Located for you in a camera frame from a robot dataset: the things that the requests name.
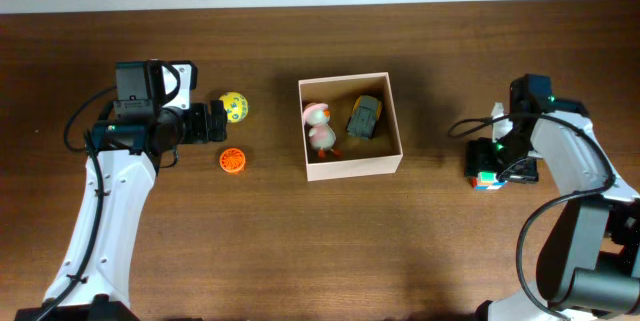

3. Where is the yellow patterned ball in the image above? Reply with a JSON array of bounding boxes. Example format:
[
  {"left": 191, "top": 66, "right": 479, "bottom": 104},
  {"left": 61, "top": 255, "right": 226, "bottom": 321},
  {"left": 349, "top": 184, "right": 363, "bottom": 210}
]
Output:
[{"left": 219, "top": 91, "right": 249, "bottom": 123}]

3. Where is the pastel puzzle cube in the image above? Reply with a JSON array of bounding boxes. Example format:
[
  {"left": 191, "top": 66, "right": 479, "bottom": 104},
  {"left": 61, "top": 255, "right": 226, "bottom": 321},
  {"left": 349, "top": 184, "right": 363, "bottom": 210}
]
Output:
[{"left": 471, "top": 172, "right": 506, "bottom": 190}]

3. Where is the orange ridged disc toy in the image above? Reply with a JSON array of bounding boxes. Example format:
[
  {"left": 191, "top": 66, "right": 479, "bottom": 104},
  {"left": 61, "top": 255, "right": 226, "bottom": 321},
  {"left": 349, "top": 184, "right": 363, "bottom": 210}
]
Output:
[{"left": 219, "top": 148, "right": 246, "bottom": 174}]

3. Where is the white pink duck toy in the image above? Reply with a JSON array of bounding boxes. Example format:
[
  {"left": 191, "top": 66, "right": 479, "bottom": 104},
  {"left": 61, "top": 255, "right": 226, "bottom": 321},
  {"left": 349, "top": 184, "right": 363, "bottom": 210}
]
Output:
[{"left": 302, "top": 103, "right": 342, "bottom": 158}]

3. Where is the grey toy car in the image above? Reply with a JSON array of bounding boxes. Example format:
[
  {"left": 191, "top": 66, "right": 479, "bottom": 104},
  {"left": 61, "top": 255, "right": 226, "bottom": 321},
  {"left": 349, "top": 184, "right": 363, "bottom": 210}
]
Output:
[{"left": 347, "top": 95, "right": 382, "bottom": 139}]

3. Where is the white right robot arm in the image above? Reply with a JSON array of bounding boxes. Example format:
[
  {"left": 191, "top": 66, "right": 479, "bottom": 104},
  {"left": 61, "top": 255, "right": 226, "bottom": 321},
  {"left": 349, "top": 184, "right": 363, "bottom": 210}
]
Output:
[{"left": 465, "top": 74, "right": 639, "bottom": 320}]

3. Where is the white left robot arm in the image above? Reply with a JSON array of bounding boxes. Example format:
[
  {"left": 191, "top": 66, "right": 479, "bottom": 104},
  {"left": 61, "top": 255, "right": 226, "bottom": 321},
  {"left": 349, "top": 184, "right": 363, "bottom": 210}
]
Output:
[{"left": 15, "top": 59, "right": 227, "bottom": 320}]

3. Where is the pink open box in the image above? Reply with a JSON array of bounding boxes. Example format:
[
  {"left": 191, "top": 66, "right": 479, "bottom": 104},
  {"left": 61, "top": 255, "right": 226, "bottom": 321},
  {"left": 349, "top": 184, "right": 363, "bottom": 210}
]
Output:
[{"left": 298, "top": 72, "right": 403, "bottom": 181}]

